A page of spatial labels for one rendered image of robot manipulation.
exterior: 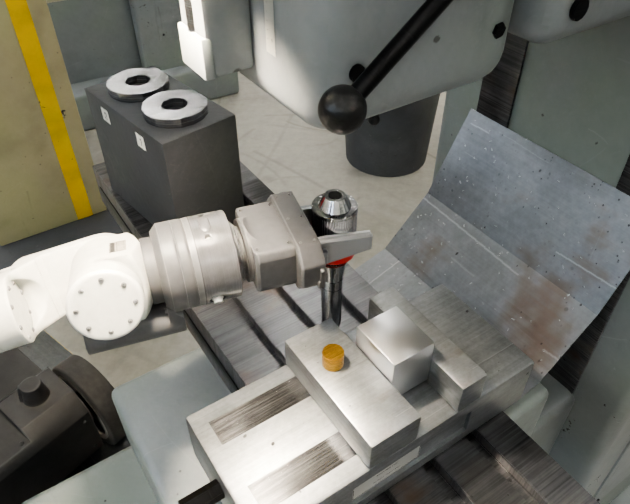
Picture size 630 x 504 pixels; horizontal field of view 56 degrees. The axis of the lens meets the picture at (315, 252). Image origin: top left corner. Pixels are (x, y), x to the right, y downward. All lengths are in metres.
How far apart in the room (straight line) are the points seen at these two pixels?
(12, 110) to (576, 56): 1.90
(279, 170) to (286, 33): 2.37
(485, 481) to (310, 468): 0.20
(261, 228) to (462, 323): 0.27
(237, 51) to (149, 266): 0.22
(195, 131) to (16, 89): 1.52
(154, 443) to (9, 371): 0.60
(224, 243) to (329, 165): 2.26
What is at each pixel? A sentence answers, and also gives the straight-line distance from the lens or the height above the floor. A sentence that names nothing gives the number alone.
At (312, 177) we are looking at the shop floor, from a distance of 2.71.
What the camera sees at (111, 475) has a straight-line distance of 0.94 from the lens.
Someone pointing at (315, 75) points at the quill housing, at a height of 1.36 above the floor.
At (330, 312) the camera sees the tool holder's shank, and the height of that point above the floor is 1.02.
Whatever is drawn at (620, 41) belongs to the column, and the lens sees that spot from 0.79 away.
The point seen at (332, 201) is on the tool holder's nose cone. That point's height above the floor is 1.18.
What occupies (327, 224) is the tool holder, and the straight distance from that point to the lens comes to 0.59.
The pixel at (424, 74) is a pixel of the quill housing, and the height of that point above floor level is 1.34.
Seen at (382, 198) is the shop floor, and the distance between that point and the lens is 2.60.
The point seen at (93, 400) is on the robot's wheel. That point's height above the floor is 0.58.
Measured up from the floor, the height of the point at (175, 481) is 0.86.
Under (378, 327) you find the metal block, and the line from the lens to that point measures 0.61.
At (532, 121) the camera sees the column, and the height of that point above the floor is 1.12.
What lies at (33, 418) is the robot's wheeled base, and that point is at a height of 0.61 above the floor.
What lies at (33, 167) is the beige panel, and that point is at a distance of 2.44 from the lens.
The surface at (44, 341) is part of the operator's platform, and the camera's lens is 1.61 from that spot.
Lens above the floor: 1.53
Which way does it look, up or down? 41 degrees down
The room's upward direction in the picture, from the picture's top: straight up
